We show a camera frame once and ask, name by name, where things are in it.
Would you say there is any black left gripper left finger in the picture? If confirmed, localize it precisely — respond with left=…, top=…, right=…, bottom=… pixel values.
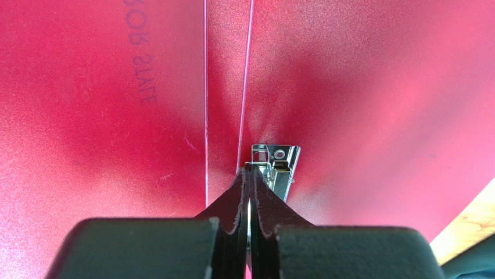
left=46, top=169, right=249, bottom=278

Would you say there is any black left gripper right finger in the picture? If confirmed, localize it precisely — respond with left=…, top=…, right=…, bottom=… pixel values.
left=249, top=169, right=444, bottom=278

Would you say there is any metal folder clip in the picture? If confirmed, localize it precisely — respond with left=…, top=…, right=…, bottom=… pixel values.
left=251, top=144, right=301, bottom=202

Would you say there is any red plastic folder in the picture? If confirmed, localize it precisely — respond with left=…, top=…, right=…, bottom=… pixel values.
left=1, top=1, right=494, bottom=278

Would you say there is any dark blue folded cloth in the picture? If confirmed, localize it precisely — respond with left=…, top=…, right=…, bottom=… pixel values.
left=442, top=235, right=494, bottom=278

